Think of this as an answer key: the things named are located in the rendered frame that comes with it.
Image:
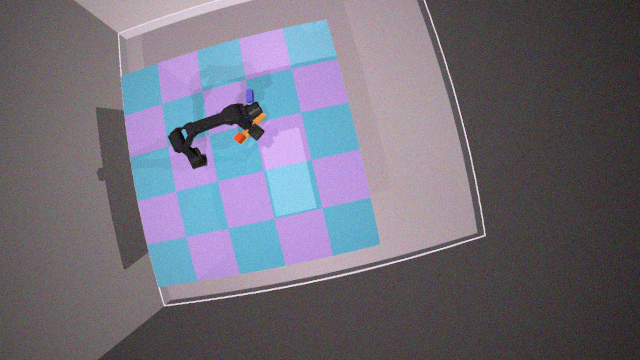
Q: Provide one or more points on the orange bar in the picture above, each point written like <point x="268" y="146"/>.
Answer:
<point x="241" y="137"/>

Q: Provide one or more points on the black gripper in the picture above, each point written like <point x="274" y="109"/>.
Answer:
<point x="253" y="129"/>

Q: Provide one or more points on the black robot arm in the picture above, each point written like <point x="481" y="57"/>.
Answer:
<point x="233" y="114"/>

